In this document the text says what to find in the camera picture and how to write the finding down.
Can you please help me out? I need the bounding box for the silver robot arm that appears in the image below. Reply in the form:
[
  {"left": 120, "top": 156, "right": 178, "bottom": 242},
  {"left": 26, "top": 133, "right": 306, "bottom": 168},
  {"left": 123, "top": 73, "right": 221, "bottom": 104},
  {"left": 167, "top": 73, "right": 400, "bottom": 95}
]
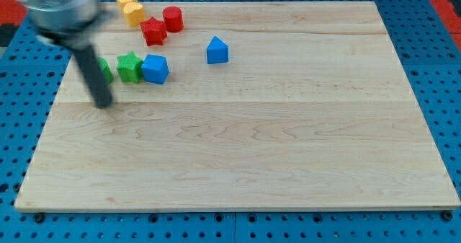
[{"left": 21, "top": 0, "right": 112, "bottom": 50}]

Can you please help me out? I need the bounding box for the blue triangular block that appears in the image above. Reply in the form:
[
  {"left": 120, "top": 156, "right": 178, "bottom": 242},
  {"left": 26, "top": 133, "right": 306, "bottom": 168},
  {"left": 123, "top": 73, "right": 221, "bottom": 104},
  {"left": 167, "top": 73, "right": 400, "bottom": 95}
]
[{"left": 206, "top": 36, "right": 229, "bottom": 64}]

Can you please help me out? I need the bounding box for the wooden board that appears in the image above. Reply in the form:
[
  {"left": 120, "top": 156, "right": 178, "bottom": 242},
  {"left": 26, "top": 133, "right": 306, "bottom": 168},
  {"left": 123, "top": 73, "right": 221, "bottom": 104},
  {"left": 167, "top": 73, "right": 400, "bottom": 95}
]
[{"left": 15, "top": 1, "right": 460, "bottom": 213}]

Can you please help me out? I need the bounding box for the black pusher rod tool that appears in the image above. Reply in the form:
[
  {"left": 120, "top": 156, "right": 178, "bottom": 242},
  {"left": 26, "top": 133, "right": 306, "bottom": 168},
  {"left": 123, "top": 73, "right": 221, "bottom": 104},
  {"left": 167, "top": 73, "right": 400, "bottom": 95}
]
[{"left": 71, "top": 44, "right": 112, "bottom": 109}]

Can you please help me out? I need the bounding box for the blue cube block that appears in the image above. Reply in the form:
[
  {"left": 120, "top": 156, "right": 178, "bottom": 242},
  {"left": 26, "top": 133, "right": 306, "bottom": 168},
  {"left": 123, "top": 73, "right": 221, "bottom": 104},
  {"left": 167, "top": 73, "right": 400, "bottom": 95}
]
[{"left": 141, "top": 54, "right": 169, "bottom": 84}]

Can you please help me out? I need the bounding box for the yellow heart block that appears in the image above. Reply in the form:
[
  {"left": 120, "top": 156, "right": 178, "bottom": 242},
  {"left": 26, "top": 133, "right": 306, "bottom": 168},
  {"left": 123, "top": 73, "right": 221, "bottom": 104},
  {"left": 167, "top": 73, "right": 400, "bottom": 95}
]
[{"left": 122, "top": 2, "right": 146, "bottom": 27}]

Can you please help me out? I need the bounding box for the red star block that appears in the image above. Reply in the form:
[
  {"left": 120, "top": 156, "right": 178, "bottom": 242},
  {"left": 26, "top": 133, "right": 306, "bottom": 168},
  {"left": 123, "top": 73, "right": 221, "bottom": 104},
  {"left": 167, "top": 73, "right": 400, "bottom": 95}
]
[{"left": 140, "top": 17, "right": 167, "bottom": 46}]

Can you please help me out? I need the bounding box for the green block behind rod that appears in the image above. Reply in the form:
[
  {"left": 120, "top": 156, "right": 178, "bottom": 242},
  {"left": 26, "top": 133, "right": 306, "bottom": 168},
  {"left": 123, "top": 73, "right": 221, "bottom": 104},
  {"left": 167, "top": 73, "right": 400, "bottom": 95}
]
[{"left": 97, "top": 58, "right": 114, "bottom": 84}]

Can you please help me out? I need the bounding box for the red cylinder block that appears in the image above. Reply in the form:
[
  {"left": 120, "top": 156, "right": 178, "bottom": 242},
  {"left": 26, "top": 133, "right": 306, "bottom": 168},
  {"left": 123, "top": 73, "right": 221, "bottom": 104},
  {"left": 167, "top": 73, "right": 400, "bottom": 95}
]
[{"left": 162, "top": 6, "right": 184, "bottom": 32}]

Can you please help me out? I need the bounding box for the green star block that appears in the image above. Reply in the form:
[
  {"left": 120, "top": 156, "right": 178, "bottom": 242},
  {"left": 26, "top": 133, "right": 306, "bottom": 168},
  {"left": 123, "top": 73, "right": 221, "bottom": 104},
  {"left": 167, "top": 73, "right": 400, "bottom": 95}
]
[{"left": 116, "top": 52, "right": 143, "bottom": 84}]

